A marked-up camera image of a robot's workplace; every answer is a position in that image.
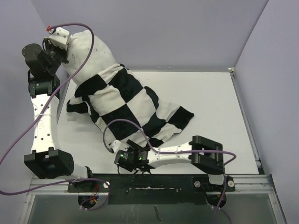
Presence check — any aluminium front frame rail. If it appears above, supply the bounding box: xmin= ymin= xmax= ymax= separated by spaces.
xmin=29 ymin=175 xmax=275 ymax=195

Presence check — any white pillow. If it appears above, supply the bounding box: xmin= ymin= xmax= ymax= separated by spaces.
xmin=64 ymin=30 xmax=123 ymax=86

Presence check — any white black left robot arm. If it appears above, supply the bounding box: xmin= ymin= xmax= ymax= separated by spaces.
xmin=22 ymin=38 xmax=95 ymax=192

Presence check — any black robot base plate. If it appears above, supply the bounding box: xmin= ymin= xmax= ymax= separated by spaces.
xmin=67 ymin=174 xmax=235 ymax=205

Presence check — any black white checkered pillowcase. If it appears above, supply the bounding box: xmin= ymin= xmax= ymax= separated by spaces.
xmin=66 ymin=64 xmax=194 ymax=147

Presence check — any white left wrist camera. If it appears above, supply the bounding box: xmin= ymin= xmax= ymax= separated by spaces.
xmin=45 ymin=26 xmax=71 ymax=51

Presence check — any purple cable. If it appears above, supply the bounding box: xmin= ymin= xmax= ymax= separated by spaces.
xmin=0 ymin=22 xmax=110 ymax=212
xmin=102 ymin=119 xmax=238 ymax=224

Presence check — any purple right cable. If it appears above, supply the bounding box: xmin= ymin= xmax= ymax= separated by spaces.
xmin=102 ymin=119 xmax=238 ymax=224

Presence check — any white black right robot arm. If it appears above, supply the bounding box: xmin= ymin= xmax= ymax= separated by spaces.
xmin=111 ymin=136 xmax=225 ymax=191

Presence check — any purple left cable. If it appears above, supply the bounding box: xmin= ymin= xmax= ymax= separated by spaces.
xmin=0 ymin=22 xmax=110 ymax=212

